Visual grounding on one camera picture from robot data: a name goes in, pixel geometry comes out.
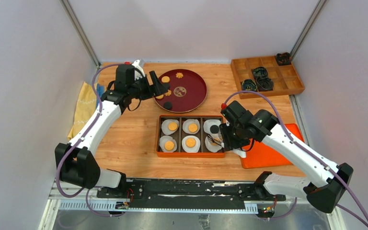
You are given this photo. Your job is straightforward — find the yellow cloth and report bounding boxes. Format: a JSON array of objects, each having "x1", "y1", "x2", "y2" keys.
[{"x1": 68, "y1": 82, "x2": 97, "y2": 140}]

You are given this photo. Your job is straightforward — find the white paper cup top left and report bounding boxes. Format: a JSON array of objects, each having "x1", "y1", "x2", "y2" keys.
[{"x1": 161, "y1": 119, "x2": 179, "y2": 135}]

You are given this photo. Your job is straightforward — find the black paper cup corner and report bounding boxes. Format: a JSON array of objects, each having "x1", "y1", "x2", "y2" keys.
[{"x1": 275, "y1": 52, "x2": 292, "y2": 66}]

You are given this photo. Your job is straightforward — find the white paper cup top middle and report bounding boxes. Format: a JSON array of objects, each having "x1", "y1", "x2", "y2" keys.
[{"x1": 183, "y1": 119, "x2": 200, "y2": 135}]

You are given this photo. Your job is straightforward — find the orange box lid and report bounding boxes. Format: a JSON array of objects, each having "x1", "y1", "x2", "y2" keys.
[{"x1": 239, "y1": 123, "x2": 305, "y2": 170}]

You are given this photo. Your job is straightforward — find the white paper cup bottom left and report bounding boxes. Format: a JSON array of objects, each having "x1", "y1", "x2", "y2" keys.
[{"x1": 159, "y1": 136, "x2": 178, "y2": 153}]

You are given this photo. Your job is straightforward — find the dark red round plate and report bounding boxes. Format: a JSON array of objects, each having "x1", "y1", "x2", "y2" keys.
[{"x1": 154, "y1": 69, "x2": 207, "y2": 113}]

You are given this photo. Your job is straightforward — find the white paper cup top right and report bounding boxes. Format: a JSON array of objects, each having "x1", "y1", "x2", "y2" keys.
[{"x1": 203, "y1": 119, "x2": 221, "y2": 135}]

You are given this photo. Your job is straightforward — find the white paper cup bottom right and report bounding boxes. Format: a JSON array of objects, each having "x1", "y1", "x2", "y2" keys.
[{"x1": 205, "y1": 134, "x2": 222, "y2": 153}]

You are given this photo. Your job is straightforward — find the yellow flower cookie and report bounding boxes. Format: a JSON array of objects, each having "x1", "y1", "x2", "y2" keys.
[
  {"x1": 164, "y1": 90, "x2": 172, "y2": 96},
  {"x1": 175, "y1": 72, "x2": 184, "y2": 79}
]

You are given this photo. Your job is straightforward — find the black paper cup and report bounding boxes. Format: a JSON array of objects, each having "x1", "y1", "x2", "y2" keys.
[
  {"x1": 241, "y1": 79, "x2": 258, "y2": 92},
  {"x1": 252, "y1": 67, "x2": 268, "y2": 80},
  {"x1": 256, "y1": 77, "x2": 274, "y2": 92}
]

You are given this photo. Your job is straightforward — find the black sandwich cookie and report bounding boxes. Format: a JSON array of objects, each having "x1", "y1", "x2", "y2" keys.
[
  {"x1": 163, "y1": 102, "x2": 173, "y2": 111},
  {"x1": 209, "y1": 125, "x2": 220, "y2": 134}
]

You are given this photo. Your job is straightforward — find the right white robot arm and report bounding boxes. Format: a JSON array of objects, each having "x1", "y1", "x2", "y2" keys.
[{"x1": 219, "y1": 101, "x2": 353, "y2": 213}]

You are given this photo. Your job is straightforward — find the white paper cup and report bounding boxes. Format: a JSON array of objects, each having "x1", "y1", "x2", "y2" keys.
[
  {"x1": 205, "y1": 134, "x2": 222, "y2": 153},
  {"x1": 182, "y1": 136, "x2": 201, "y2": 153},
  {"x1": 183, "y1": 119, "x2": 200, "y2": 135},
  {"x1": 161, "y1": 119, "x2": 179, "y2": 135},
  {"x1": 159, "y1": 136, "x2": 178, "y2": 153},
  {"x1": 203, "y1": 119, "x2": 221, "y2": 135}
]

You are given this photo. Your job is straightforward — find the blue cloth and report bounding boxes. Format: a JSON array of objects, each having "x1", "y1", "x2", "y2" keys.
[{"x1": 96, "y1": 83, "x2": 106, "y2": 105}]

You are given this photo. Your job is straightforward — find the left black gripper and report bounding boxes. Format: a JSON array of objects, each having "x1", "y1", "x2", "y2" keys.
[{"x1": 128, "y1": 71, "x2": 168, "y2": 101}]

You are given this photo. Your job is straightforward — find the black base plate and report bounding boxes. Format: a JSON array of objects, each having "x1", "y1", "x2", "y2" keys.
[{"x1": 96, "y1": 178, "x2": 286, "y2": 211}]

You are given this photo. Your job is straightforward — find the orange compartment box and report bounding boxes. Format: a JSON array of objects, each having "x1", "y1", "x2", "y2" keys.
[{"x1": 156, "y1": 115, "x2": 225, "y2": 158}]

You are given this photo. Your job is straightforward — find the metal tongs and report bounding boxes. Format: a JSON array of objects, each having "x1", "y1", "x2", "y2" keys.
[{"x1": 205, "y1": 134, "x2": 247, "y2": 158}]

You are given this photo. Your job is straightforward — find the yellow round cookie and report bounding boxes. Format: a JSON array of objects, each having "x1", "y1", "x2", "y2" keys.
[
  {"x1": 185, "y1": 138, "x2": 196, "y2": 148},
  {"x1": 168, "y1": 122, "x2": 178, "y2": 131},
  {"x1": 164, "y1": 140, "x2": 176, "y2": 151},
  {"x1": 188, "y1": 123, "x2": 199, "y2": 133},
  {"x1": 155, "y1": 94, "x2": 164, "y2": 100}
]

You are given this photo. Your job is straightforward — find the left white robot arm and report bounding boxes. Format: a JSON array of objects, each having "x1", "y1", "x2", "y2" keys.
[{"x1": 55, "y1": 60, "x2": 168, "y2": 198}]

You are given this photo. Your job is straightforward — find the white paper cup bottom middle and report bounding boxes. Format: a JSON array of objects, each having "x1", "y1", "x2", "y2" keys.
[{"x1": 182, "y1": 136, "x2": 201, "y2": 153}]

